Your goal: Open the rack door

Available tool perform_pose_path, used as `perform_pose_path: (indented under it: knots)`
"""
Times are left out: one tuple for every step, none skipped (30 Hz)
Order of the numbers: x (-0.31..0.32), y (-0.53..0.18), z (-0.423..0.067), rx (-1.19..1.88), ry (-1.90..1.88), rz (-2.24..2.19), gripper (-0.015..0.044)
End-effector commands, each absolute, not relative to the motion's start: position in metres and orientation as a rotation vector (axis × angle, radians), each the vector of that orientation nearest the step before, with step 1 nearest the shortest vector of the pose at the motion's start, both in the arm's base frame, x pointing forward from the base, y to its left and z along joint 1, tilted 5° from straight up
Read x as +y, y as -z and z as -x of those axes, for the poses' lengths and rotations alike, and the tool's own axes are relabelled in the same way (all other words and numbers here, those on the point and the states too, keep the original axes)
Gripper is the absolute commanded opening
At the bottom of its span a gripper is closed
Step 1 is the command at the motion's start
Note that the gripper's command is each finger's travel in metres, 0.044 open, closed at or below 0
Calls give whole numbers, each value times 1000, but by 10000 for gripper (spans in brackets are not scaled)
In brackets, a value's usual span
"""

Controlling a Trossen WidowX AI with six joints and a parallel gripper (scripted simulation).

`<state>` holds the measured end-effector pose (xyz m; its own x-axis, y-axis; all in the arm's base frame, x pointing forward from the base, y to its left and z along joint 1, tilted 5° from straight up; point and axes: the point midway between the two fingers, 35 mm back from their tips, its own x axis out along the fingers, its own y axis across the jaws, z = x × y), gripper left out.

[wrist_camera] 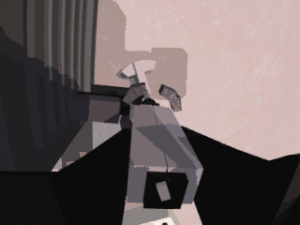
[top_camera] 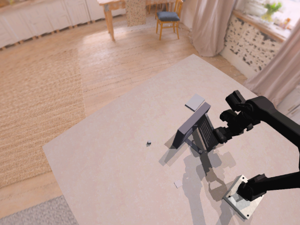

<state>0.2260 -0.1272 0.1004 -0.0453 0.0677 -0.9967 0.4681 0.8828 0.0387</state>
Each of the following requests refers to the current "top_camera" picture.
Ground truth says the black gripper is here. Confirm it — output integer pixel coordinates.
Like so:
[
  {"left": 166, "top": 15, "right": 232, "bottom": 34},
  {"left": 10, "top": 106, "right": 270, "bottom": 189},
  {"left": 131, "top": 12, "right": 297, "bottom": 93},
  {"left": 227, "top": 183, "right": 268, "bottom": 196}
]
[{"left": 213, "top": 116, "right": 253, "bottom": 143}]

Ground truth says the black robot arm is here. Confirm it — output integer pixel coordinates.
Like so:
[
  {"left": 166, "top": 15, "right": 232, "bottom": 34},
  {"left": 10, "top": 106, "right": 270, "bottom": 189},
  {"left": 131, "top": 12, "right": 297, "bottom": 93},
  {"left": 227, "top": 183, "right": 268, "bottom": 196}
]
[{"left": 220, "top": 90, "right": 300, "bottom": 201}]

